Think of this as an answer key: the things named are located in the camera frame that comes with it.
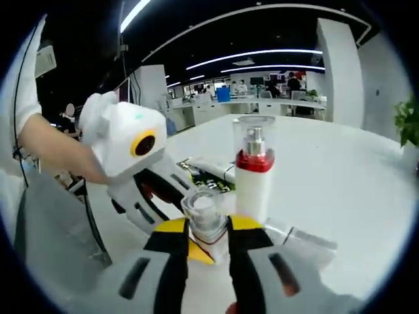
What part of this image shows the thick black gripper cable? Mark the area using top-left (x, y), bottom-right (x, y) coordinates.
top-left (82, 182), bottom-right (113, 266)

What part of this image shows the long white office counter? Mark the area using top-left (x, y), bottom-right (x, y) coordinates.
top-left (166, 94), bottom-right (327, 132)

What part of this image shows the blue storage bin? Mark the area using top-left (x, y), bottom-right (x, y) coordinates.
top-left (216, 86), bottom-right (232, 103)

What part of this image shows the white skincare tube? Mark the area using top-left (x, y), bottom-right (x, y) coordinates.
top-left (188, 156), bottom-right (237, 183)

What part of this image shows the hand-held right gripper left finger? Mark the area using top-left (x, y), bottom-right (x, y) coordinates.
top-left (70, 218), bottom-right (191, 314)

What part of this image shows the green plant in white pot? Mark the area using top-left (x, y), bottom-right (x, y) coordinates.
top-left (394, 94), bottom-right (419, 171)

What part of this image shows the white skincare bottle red collar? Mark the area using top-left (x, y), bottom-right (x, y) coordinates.
top-left (232, 115), bottom-right (276, 220)

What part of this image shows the person in white shirt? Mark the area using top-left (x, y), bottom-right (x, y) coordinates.
top-left (0, 18), bottom-right (45, 203)

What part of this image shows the green skincare sachet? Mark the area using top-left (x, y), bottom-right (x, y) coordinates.
top-left (176, 158), bottom-right (237, 194)

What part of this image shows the computer monitor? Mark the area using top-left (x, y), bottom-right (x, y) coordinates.
top-left (117, 80), bottom-right (132, 103)

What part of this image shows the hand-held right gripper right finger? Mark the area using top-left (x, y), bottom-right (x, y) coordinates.
top-left (227, 215), bottom-right (365, 314)

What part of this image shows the hanging white sign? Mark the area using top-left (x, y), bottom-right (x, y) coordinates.
top-left (35, 45), bottom-right (57, 78)

